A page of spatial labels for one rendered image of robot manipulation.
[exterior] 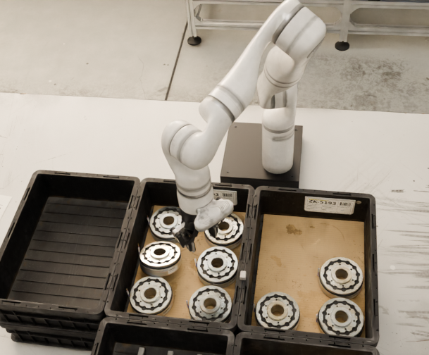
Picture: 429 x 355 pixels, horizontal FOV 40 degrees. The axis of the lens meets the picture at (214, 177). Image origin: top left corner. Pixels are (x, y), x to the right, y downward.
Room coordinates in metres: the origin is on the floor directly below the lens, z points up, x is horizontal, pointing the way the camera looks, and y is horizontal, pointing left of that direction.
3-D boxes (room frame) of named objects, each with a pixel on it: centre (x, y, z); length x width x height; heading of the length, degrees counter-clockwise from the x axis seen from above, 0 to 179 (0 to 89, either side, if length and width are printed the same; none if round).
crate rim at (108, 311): (0.79, 0.09, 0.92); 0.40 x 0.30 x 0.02; 167
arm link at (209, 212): (0.74, 0.03, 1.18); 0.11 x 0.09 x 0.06; 33
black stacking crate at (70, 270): (0.85, 0.38, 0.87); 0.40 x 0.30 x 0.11; 167
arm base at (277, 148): (1.17, -0.20, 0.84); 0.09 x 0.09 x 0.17; 66
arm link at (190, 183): (0.76, 0.05, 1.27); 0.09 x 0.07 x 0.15; 41
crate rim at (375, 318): (0.72, -0.20, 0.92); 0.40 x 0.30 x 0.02; 167
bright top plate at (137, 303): (0.70, 0.18, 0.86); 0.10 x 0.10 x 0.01
